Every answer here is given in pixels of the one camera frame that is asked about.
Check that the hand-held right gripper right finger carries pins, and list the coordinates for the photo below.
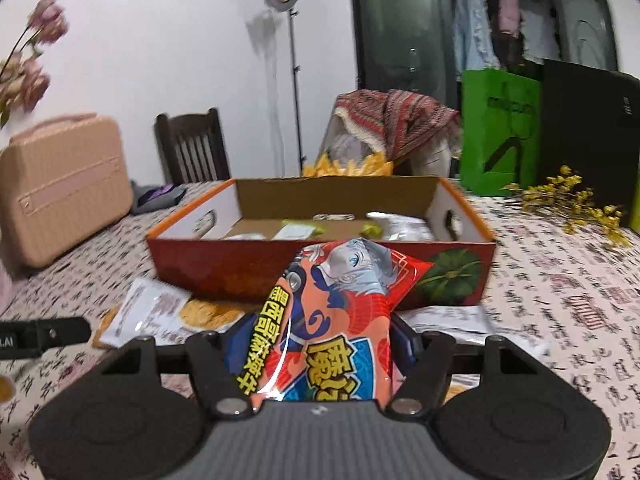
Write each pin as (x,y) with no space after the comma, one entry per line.
(404,342)

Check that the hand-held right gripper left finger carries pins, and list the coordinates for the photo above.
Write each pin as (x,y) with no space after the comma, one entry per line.
(234,345)

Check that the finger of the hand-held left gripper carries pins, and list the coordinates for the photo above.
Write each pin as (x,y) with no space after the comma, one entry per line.
(60,332)

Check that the white snack packet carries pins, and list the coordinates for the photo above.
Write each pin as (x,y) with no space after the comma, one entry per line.
(445,317)
(405,227)

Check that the red cartoon snack packet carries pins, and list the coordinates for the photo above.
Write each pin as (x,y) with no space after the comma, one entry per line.
(340,310)

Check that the orange cardboard box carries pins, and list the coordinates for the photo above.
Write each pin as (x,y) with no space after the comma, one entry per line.
(225,270)

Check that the yellow cracker snack packet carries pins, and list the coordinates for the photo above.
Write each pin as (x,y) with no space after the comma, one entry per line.
(150,310)

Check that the small green snack packet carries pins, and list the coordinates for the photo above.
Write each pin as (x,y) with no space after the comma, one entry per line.
(372,232)

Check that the pink hard suitcase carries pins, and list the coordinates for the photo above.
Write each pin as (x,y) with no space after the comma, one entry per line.
(65,190)

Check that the grey and purple cloth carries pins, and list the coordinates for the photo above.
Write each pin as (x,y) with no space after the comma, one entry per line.
(155,197)

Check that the orange artificial flowers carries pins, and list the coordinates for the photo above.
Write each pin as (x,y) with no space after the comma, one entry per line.
(350,166)

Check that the dark wooden chair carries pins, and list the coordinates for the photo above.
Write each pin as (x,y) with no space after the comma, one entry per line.
(192,150)

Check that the light grey armchair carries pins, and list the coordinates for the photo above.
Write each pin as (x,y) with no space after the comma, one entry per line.
(350,147)

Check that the yellow flower branch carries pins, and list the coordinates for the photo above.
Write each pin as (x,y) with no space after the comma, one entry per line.
(575,200)

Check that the green paper shopping bag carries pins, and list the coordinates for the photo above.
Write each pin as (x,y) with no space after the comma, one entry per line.
(495,130)

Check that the black paper shopping bag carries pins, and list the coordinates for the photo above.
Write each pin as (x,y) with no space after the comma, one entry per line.
(585,120)

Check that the dark glass sliding door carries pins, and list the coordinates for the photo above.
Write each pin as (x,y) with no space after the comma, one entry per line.
(395,35)

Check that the pink artificial flowers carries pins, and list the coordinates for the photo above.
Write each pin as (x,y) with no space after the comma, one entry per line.
(47,20)

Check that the hanging light blue shirt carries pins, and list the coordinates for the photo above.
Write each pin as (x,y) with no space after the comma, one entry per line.
(472,30)

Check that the hanging white garment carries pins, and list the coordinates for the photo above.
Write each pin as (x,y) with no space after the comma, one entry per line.
(540,30)

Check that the hanging pink garment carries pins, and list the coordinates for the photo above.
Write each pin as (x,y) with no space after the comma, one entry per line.
(509,15)

